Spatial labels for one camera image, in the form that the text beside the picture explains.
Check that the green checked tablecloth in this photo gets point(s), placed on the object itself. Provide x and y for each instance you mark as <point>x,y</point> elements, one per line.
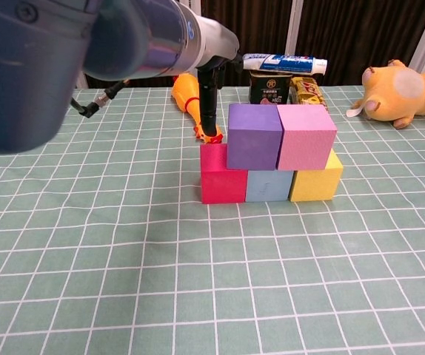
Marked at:
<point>212,277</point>

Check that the dark luncheon meat tin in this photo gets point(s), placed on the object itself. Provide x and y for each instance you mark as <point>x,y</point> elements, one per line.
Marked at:
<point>268,90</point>

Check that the gold snack package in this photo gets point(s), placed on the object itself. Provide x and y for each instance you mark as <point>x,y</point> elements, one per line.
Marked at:
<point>308,92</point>

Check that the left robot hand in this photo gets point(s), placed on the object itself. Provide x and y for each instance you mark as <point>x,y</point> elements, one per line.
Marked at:
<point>218,44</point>

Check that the white blue toothpaste tube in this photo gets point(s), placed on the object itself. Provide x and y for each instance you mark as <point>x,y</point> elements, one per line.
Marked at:
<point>286,63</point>

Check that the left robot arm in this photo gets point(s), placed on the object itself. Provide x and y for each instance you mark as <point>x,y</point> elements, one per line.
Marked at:
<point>49,55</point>

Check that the yellow rubber chicken toy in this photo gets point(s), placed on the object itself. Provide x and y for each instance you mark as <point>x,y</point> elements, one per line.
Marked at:
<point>183,90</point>

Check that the yellow foam cube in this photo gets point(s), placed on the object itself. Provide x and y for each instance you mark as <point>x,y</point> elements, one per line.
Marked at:
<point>314,185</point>

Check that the pink foam cube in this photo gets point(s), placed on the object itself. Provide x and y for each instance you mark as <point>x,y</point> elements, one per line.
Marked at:
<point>305,148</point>

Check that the light blue foam cube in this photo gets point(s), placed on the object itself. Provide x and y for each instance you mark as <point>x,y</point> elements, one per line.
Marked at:
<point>268,186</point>

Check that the purple foam cube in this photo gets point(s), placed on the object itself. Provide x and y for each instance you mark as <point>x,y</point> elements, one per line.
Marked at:
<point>253,148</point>

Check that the yellow plush animal toy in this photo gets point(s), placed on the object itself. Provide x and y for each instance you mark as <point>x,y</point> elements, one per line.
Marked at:
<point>390,100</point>

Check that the red foam cube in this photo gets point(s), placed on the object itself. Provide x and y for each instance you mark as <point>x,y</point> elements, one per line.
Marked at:
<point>220,186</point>

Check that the dark brown curtain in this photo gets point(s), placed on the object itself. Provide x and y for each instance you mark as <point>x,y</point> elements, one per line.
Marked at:
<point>345,33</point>

